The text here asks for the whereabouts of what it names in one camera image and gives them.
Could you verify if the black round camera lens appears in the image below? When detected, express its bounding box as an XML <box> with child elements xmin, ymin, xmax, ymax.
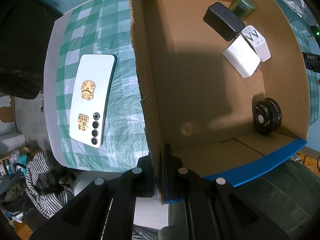
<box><xmin>253</xmin><ymin>98</ymin><xmax>282</xmax><ymax>135</ymax></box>

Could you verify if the blue cardboard box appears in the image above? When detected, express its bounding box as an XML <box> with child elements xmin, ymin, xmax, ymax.
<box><xmin>129</xmin><ymin>0</ymin><xmax>310</xmax><ymax>194</ymax></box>

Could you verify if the white charger with prongs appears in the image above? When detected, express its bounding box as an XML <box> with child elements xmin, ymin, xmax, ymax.
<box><xmin>221</xmin><ymin>35</ymin><xmax>261</xmax><ymax>78</ymax></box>

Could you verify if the white square wall charger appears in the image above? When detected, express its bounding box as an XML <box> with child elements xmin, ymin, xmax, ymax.
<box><xmin>241</xmin><ymin>25</ymin><xmax>271</xmax><ymax>62</ymax></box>

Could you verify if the grey Ugreen wall charger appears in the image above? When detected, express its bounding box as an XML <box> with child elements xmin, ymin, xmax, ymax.
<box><xmin>203</xmin><ymin>2</ymin><xmax>245</xmax><ymax>42</ymax></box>

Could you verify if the green round metal tin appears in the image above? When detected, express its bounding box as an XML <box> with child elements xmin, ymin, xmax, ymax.
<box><xmin>228</xmin><ymin>0</ymin><xmax>257</xmax><ymax>21</ymax></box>

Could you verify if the striped black white cloth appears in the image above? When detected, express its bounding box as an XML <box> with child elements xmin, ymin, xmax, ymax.
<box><xmin>25</xmin><ymin>150</ymin><xmax>74</xmax><ymax>219</ymax></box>

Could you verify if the white smartphone with stickers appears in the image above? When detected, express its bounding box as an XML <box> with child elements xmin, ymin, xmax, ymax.
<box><xmin>69</xmin><ymin>54</ymin><xmax>117</xmax><ymax>148</ymax></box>

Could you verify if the green checkered plastic tablecloth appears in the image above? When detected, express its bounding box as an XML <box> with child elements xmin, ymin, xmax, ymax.
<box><xmin>54</xmin><ymin>0</ymin><xmax>149</xmax><ymax>173</ymax></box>

